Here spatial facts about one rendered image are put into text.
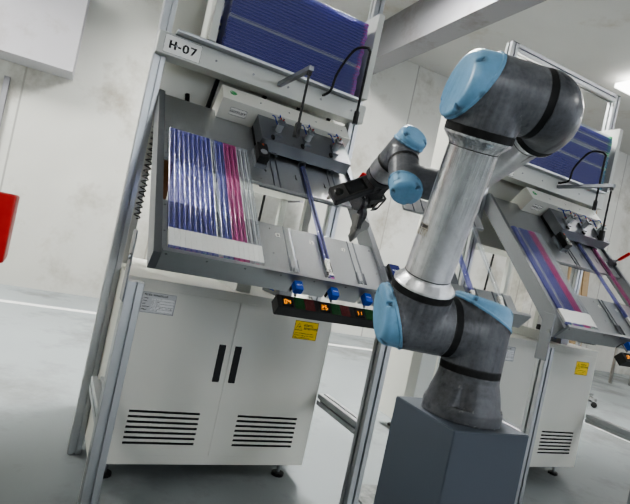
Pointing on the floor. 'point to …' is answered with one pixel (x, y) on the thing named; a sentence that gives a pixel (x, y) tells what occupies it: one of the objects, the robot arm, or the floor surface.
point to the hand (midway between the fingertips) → (336, 220)
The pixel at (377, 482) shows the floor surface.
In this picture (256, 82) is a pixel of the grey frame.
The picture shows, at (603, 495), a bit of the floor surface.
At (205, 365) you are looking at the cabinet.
